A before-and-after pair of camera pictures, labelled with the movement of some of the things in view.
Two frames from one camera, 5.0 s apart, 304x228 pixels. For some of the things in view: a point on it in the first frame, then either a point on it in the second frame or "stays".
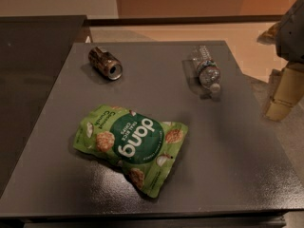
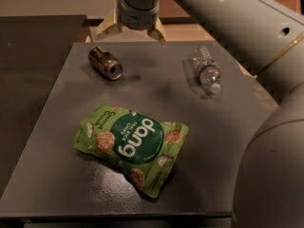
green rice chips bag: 145,145 stays
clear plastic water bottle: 209,72 stays
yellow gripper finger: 271,34 → 139,6
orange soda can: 105,63 stays
